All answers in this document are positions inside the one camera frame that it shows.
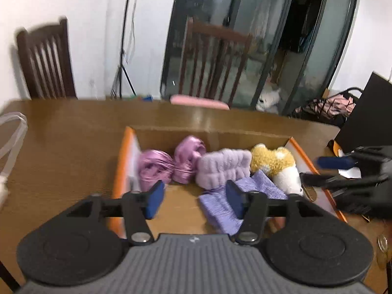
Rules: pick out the studio light on stand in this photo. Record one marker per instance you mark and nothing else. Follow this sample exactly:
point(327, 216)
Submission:
point(124, 52)

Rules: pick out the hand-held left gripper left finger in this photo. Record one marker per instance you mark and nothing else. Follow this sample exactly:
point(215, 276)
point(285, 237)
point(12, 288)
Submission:
point(154, 199)

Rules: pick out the black upright board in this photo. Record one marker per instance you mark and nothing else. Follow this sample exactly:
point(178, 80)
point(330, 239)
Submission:
point(367, 119)

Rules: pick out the pink striped bag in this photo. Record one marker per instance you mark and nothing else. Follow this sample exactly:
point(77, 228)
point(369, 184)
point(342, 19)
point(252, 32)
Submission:
point(333, 105)

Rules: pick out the white charger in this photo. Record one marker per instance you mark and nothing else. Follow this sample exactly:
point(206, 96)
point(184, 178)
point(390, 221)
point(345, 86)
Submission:
point(2, 190)

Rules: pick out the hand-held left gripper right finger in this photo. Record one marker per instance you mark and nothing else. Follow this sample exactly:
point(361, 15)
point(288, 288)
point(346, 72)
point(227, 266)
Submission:
point(235, 200)

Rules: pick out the sliding glass door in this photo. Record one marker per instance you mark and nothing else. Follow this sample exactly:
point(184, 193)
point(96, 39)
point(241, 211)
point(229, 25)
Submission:
point(263, 36)

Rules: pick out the dark wooden slatted chair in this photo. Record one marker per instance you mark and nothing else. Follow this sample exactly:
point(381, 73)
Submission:
point(46, 64)
point(214, 64)

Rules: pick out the orange wrapper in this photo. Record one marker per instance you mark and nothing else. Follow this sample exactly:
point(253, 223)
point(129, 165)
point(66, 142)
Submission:
point(337, 150)

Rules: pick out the yellow and white plush toy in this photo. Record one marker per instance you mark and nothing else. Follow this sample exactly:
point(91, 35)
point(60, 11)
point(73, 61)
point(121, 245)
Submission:
point(275, 162)

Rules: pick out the red cardboard box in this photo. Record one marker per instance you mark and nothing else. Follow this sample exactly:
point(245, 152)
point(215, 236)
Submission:
point(171, 196)

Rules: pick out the pink chair cushion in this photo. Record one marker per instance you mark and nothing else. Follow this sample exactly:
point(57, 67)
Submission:
point(199, 101)

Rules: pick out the purple towel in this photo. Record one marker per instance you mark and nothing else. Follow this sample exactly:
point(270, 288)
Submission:
point(220, 211)

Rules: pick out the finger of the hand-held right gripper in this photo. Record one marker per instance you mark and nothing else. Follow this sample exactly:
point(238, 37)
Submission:
point(324, 180)
point(333, 162)

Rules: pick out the purple fluffy headband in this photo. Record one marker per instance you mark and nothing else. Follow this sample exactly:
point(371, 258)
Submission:
point(222, 167)

